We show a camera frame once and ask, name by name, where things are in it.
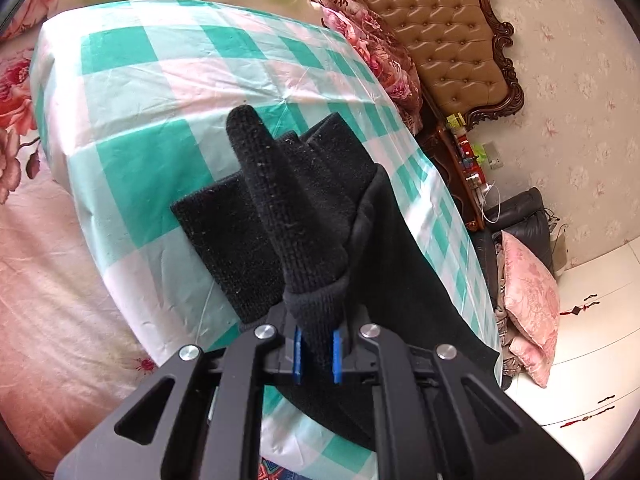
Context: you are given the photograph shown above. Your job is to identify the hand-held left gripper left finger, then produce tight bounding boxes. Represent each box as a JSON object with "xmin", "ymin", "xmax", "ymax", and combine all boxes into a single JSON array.
[{"xmin": 54, "ymin": 307, "xmax": 304, "ymax": 480}]

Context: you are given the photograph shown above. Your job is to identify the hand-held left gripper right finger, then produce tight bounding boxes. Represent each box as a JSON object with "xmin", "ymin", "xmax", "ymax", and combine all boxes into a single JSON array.
[{"xmin": 331, "ymin": 309, "xmax": 583, "ymax": 480}]

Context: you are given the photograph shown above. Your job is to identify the black pants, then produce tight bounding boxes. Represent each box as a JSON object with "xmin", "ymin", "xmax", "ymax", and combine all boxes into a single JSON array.
[{"xmin": 171, "ymin": 105, "xmax": 502, "ymax": 453}]

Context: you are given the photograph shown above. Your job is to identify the brown plaid cloth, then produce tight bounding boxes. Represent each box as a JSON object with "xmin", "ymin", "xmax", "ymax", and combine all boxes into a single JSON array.
[{"xmin": 492, "ymin": 242, "xmax": 512, "ymax": 376}]

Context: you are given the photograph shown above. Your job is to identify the small pink satin pillow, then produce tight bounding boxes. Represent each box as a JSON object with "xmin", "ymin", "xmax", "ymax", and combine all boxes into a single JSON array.
[{"xmin": 507, "ymin": 332, "xmax": 553, "ymax": 388}]

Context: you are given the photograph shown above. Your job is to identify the large pink satin pillow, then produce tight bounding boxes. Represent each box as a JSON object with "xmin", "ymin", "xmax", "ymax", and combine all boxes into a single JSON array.
[{"xmin": 501, "ymin": 230, "xmax": 561, "ymax": 356}]

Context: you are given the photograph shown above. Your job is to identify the dark wooden nightstand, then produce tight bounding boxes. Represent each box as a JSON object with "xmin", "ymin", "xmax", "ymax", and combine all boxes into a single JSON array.
[{"xmin": 417, "ymin": 120, "xmax": 488, "ymax": 233}]

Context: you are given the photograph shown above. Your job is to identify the black leather chair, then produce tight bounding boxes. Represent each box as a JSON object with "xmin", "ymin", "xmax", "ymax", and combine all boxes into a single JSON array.
[{"xmin": 470, "ymin": 187, "xmax": 556, "ymax": 391}]

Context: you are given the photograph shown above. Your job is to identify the cluster of small colourful bottles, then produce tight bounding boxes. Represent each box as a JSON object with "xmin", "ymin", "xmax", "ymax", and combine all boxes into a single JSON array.
[{"xmin": 445, "ymin": 112, "xmax": 488, "ymax": 191}]

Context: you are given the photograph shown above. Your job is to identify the beige box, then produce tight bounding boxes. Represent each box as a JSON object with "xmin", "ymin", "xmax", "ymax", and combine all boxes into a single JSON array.
[{"xmin": 550, "ymin": 225, "xmax": 569, "ymax": 274}]

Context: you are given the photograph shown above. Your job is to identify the red tassel ornament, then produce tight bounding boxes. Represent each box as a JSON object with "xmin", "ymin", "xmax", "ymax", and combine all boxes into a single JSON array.
[
  {"xmin": 560, "ymin": 399, "xmax": 617, "ymax": 429},
  {"xmin": 559, "ymin": 300, "xmax": 601, "ymax": 318}
]

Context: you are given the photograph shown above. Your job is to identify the pink floral bed sheet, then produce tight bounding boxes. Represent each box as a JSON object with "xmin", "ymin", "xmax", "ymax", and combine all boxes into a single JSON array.
[{"xmin": 0, "ymin": 0, "xmax": 351, "ymax": 478}]

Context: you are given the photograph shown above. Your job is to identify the white wardrobe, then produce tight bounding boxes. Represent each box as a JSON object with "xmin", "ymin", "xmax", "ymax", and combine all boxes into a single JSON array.
[{"xmin": 500, "ymin": 240, "xmax": 640, "ymax": 461}]

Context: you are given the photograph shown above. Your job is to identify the green checked blanket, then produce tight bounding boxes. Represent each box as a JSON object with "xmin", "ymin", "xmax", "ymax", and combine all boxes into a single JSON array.
[{"xmin": 30, "ymin": 0, "xmax": 502, "ymax": 480}]

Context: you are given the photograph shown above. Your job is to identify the dark red floral pillow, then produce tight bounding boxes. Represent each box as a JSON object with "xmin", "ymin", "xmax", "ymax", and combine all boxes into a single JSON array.
[{"xmin": 240, "ymin": 0, "xmax": 423, "ymax": 131}]

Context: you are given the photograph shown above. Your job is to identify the tufted brown leather headboard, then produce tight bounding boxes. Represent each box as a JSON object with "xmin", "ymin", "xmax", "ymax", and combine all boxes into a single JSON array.
[{"xmin": 332, "ymin": 0, "xmax": 526, "ymax": 133}]

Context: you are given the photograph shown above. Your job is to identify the white cable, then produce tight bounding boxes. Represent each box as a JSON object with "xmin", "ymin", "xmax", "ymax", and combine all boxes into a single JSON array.
[{"xmin": 479, "ymin": 180, "xmax": 502, "ymax": 224}]

